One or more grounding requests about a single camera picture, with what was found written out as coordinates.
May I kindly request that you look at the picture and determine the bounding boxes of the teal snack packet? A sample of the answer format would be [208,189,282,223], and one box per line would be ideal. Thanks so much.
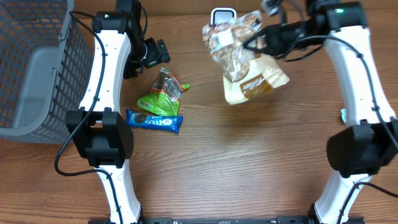
[341,108,346,123]

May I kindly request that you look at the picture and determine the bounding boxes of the grey plastic mesh basket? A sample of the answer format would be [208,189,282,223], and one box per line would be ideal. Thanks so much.
[1,0,93,144]

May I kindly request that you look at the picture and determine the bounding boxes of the green snack packet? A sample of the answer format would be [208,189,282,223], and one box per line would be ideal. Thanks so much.
[137,67,190,116]

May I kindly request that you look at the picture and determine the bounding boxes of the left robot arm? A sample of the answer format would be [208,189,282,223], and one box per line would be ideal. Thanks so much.
[65,1,170,223]

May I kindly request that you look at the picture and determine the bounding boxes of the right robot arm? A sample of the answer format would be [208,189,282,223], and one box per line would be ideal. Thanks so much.
[252,0,397,223]

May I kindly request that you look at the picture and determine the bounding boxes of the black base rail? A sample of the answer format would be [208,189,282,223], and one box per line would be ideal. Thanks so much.
[88,214,365,224]

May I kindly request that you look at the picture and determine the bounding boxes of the white barcode scanner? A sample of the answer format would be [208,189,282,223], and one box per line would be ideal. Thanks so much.
[210,7,237,26]

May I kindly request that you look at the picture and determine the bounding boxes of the beige paper pouch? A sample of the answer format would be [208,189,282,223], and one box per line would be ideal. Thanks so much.
[202,10,290,105]

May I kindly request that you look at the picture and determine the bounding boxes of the blue Oreo cookie pack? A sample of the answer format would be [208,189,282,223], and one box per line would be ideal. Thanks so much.
[126,110,183,134]

